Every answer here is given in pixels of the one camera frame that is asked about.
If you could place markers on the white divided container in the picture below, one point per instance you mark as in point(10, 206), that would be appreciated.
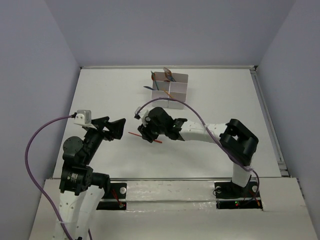
point(178, 88)
point(164, 86)

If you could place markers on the orange fork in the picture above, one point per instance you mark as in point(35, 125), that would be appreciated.
point(167, 70)

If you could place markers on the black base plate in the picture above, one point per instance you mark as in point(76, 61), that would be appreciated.
point(112, 197)
point(230, 196)

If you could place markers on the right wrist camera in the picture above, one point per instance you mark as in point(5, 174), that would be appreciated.
point(141, 114)

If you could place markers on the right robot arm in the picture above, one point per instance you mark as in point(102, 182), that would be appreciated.
point(235, 139)

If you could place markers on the orange chopstick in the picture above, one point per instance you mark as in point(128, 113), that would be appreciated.
point(138, 135)

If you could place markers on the white left divided container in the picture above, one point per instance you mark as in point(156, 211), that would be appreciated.
point(164, 86)

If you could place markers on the brown fork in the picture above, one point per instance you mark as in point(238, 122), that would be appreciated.
point(167, 76)

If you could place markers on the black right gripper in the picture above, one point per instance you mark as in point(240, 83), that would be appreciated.
point(147, 133)

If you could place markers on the white right divided container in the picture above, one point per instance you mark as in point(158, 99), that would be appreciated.
point(178, 88)

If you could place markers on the teal spoon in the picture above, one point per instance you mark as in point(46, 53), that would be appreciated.
point(153, 77)

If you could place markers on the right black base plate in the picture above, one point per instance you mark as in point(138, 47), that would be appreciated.
point(230, 196)

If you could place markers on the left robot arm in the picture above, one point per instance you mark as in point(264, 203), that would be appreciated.
point(81, 189)

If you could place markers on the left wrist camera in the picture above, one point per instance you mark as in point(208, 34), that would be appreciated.
point(83, 117)

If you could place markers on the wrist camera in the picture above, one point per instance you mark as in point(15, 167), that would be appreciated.
point(83, 117)
point(141, 114)

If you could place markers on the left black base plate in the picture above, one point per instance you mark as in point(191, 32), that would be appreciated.
point(112, 197)

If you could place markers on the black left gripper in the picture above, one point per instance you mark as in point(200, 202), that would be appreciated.
point(105, 128)

